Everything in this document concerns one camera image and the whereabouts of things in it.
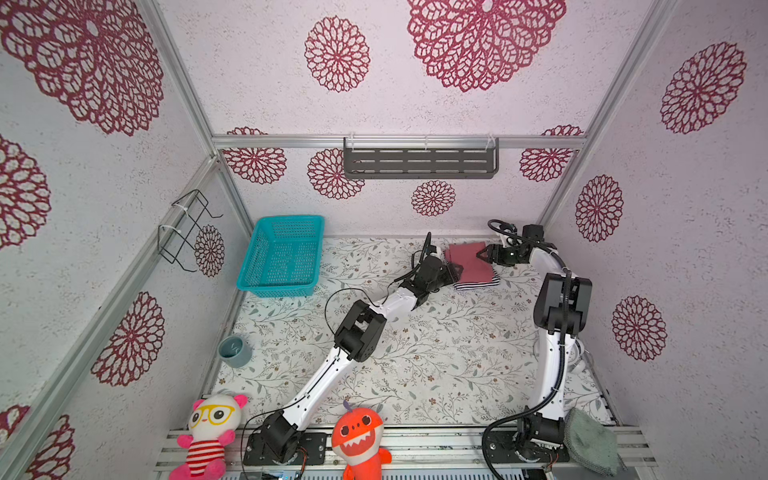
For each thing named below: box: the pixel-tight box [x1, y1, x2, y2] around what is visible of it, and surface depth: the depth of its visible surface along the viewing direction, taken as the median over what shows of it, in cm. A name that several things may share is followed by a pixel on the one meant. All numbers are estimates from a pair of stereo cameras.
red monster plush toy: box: [331, 400, 392, 480], surface depth 70 cm
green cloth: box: [564, 408, 628, 476], surface depth 75 cm
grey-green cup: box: [218, 335, 253, 368], surface depth 87 cm
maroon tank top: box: [446, 241, 494, 283], surface depth 107 cm
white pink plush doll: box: [169, 393, 249, 480], surface depth 72 cm
